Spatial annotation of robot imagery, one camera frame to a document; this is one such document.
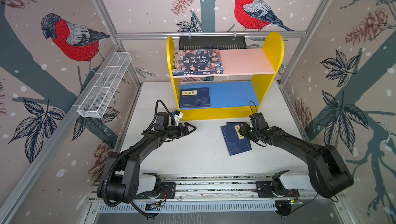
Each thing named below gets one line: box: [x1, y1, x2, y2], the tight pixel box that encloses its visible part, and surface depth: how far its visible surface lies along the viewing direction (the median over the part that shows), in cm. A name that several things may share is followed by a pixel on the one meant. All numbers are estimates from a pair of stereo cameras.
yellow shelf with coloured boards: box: [166, 32, 285, 122], surface depth 90 cm
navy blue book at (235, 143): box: [220, 123, 253, 157], surface depth 90 cm
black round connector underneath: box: [274, 199, 292, 219], surface depth 72 cm
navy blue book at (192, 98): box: [179, 87, 211, 109], surface depth 92 cm
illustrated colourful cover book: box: [172, 49, 224, 76], surface depth 72 cm
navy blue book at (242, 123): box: [226, 121, 247, 128], surface depth 98 cm
